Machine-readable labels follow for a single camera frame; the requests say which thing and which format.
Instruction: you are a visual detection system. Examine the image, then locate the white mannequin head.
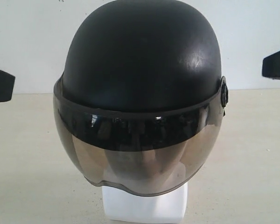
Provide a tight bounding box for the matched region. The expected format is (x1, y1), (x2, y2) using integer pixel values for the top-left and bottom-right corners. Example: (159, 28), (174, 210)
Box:
(101, 149), (189, 222)

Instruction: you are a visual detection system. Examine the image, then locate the black helmet with visor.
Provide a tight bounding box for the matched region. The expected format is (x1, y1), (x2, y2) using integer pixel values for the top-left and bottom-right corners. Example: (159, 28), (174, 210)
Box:
(53, 0), (228, 197)

